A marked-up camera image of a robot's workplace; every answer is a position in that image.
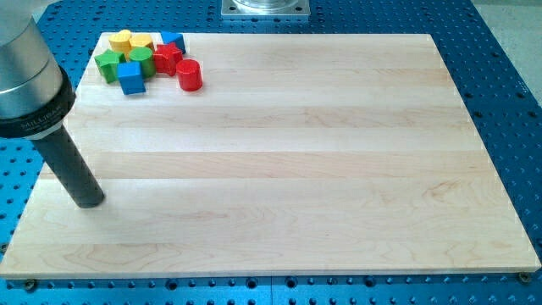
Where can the right board clamp screw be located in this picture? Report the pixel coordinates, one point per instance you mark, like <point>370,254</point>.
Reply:
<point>524,278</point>

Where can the red star block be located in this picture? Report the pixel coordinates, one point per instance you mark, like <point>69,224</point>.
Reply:
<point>166,57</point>

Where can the yellow hexagon block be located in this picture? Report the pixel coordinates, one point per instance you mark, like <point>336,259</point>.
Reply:
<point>141,40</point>

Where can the board clamp screw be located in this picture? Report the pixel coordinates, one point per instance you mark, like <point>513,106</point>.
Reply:
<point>524,278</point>
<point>30,285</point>

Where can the green cylinder block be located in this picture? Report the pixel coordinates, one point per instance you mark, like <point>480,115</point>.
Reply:
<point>144,56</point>

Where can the blue triangle block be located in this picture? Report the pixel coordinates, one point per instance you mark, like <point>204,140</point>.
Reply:
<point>173,37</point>

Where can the light wooden board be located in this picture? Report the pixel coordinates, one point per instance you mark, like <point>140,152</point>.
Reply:
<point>300,155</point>

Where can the red cylinder block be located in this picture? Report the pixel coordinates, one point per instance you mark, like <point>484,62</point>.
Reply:
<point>189,75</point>

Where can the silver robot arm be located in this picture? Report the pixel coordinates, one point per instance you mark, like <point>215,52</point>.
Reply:
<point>36,93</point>

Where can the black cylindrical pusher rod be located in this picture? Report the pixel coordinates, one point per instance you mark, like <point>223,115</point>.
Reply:
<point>65,161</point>

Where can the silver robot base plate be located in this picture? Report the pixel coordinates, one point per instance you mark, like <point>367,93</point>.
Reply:
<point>260,8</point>

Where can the left board clamp screw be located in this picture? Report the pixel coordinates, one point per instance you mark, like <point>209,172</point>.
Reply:
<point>30,285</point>

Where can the blue cube block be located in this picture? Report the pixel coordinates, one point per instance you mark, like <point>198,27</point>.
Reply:
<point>131,78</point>

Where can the blue perforated table plate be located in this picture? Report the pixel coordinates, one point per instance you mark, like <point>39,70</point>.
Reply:
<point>505,109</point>

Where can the yellow heart block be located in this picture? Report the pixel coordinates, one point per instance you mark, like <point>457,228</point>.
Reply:
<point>120,41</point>

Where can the green star block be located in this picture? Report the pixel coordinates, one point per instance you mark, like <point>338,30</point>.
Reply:
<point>107,64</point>

